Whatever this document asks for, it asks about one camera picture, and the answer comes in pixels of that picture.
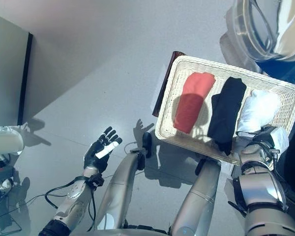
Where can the round black washer door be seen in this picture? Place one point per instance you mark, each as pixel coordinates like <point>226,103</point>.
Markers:
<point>260,29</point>

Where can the silver robot leg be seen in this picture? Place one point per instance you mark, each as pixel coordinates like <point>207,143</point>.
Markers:
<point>201,191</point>
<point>120,182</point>

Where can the black metal stand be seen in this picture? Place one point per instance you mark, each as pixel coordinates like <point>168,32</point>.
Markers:
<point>2,191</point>

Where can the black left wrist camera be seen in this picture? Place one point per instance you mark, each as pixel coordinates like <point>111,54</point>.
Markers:
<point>97,180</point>

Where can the red garment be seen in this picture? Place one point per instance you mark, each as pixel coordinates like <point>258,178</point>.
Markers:
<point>194,98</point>

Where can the dark brown glossy stool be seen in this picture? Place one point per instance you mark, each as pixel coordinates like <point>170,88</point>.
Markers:
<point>163,93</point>

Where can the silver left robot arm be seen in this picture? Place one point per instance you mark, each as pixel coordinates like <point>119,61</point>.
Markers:
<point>73,196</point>

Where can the white garment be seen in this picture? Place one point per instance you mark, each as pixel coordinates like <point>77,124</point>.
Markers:
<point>258,110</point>

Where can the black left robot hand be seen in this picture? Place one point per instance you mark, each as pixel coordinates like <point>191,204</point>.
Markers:
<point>93,157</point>

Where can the silver right robot leg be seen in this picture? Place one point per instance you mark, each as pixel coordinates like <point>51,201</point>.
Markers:
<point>201,191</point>

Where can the black garment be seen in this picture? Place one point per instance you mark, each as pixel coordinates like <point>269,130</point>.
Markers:
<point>226,110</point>

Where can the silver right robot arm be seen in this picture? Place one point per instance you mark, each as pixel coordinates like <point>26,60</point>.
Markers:
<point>260,191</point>

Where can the silver left robot leg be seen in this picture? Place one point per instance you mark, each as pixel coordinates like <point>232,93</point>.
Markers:
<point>120,182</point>

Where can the white wicker basket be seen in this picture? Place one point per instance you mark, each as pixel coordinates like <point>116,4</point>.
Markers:
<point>169,98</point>

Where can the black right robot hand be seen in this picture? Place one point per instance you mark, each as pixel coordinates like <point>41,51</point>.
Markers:
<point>265,136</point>

